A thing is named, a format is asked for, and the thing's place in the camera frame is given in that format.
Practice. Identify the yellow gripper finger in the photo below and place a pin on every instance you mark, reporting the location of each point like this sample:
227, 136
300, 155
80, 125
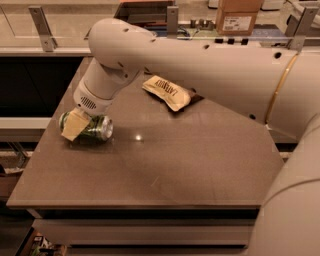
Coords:
73, 123

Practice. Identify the dark tray bin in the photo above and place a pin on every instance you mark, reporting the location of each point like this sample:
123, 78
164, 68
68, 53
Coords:
143, 12

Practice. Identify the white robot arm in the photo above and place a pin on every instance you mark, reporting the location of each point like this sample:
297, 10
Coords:
279, 87

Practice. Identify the cardboard box with label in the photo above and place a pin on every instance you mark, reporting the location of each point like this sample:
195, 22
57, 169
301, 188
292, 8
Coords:
237, 17

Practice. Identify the left metal glass bracket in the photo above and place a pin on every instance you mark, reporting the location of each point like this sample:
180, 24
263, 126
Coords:
47, 40

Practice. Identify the metal glass bracket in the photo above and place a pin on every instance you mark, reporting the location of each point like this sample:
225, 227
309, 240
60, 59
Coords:
172, 21
47, 40
297, 29

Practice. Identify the green soda can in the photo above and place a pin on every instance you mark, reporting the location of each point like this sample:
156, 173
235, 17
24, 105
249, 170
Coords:
100, 127

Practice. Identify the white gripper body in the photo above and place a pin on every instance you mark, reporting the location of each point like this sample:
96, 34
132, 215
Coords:
90, 100

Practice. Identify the brown yellow chip bag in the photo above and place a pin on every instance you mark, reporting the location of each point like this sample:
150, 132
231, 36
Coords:
175, 96

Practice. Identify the right metal glass bracket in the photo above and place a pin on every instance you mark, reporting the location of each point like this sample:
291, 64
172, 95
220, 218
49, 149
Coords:
297, 29

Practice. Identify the middle metal glass bracket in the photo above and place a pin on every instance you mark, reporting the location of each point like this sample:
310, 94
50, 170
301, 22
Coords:
172, 21

